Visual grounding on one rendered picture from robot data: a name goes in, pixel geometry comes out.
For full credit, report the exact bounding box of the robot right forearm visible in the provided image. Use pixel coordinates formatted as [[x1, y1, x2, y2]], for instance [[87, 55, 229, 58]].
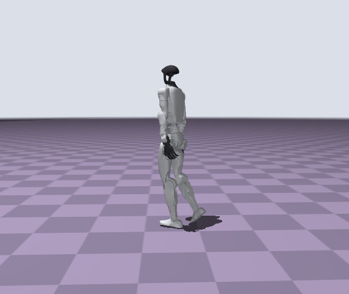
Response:
[[178, 120, 186, 135]]

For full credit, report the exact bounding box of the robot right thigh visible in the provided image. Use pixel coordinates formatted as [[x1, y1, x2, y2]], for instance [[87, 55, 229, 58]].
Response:
[[171, 139, 187, 185]]

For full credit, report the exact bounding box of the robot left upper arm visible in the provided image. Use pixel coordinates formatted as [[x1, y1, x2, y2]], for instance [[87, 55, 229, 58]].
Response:
[[157, 88, 170, 119]]

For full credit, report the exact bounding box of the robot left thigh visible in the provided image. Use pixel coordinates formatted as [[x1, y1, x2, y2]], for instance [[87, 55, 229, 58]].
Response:
[[158, 138, 178, 189]]

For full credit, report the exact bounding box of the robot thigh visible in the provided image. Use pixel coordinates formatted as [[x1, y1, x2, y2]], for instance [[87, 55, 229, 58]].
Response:
[[171, 139, 187, 185], [158, 138, 178, 189]]

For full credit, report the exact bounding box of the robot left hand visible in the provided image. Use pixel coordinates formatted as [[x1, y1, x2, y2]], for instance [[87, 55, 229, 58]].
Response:
[[163, 136, 179, 159]]

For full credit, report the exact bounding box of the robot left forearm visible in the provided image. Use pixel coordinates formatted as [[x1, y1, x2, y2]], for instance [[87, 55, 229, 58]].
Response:
[[158, 112, 168, 143]]

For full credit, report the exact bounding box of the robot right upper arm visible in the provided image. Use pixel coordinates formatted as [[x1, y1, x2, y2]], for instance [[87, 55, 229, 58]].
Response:
[[182, 93, 186, 121]]

